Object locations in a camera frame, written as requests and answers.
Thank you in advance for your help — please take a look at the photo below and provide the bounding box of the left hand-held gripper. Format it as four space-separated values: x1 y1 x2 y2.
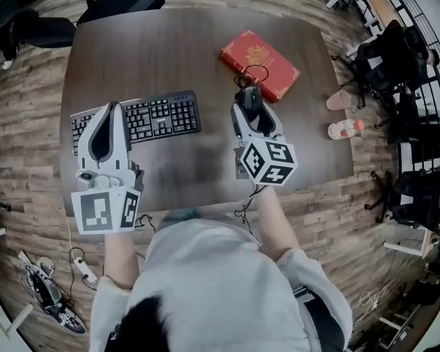
70 100 146 236

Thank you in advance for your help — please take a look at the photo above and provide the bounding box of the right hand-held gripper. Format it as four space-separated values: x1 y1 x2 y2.
230 102 298 187

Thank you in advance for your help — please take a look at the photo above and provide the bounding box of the black wired mouse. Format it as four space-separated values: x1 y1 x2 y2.
234 64 271 112

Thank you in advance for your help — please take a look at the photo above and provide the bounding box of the black keyboard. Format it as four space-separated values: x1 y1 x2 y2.
70 90 202 156

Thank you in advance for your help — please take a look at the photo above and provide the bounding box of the person's right forearm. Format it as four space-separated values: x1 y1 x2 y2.
254 185 301 263

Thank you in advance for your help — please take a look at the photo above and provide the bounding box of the person's left forearm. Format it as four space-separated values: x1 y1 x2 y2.
102 229 139 291

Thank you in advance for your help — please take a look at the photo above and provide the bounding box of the red hardcover book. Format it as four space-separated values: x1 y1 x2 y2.
219 30 301 104

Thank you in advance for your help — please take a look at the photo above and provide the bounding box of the pink plastic cup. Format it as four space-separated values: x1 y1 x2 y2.
326 89 353 112

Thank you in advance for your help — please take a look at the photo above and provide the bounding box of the white bottle red cap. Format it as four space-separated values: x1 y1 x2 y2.
328 118 365 141

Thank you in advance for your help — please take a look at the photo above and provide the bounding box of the person's leg in jeans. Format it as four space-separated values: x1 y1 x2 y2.
160 208 210 230

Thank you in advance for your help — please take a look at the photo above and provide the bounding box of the white power strip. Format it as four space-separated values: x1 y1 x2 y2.
72 257 98 284

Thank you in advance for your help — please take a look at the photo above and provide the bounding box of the spare hand-held gripper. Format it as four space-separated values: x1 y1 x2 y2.
20 257 87 335

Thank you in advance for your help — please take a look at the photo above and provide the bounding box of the person's grey shirt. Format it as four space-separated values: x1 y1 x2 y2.
89 210 353 352

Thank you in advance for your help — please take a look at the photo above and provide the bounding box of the wooden top desk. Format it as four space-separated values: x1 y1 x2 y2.
353 0 404 32

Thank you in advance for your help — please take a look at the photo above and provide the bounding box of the black metal railing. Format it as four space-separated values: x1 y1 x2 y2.
399 0 440 183

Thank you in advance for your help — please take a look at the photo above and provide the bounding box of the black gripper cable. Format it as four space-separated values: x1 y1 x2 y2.
133 213 157 234
234 185 267 243

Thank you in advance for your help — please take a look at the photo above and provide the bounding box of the white desk frame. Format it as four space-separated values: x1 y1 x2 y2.
383 225 440 259

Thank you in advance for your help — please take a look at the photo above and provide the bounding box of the black body strap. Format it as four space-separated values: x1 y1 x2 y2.
293 286 348 352

